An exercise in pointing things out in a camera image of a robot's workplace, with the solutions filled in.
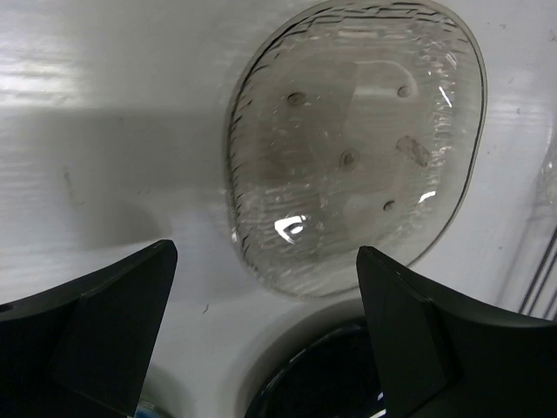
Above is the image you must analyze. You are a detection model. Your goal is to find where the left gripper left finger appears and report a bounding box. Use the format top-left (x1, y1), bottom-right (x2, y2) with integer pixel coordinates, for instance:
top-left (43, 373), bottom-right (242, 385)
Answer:
top-left (1, 239), bottom-right (178, 417)

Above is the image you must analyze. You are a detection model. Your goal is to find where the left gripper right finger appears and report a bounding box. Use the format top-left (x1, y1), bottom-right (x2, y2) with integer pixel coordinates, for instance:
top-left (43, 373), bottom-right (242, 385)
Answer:
top-left (356, 246), bottom-right (556, 417)

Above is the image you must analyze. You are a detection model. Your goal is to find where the metal wire dish rack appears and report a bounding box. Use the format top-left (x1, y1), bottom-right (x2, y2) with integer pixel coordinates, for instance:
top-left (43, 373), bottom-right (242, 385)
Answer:
top-left (518, 138), bottom-right (556, 320)

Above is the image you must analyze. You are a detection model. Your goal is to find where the black glossy plate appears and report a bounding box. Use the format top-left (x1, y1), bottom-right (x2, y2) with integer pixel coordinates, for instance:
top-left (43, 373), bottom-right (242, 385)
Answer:
top-left (245, 317), bottom-right (387, 417)

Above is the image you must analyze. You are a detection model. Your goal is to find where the clear square glass plate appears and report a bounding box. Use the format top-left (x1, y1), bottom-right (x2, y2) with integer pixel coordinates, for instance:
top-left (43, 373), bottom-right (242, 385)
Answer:
top-left (224, 1), bottom-right (487, 299)

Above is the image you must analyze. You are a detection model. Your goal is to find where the blue white patterned plate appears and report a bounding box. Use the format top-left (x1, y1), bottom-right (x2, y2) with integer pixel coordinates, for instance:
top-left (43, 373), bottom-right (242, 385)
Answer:
top-left (133, 397), bottom-right (161, 418)

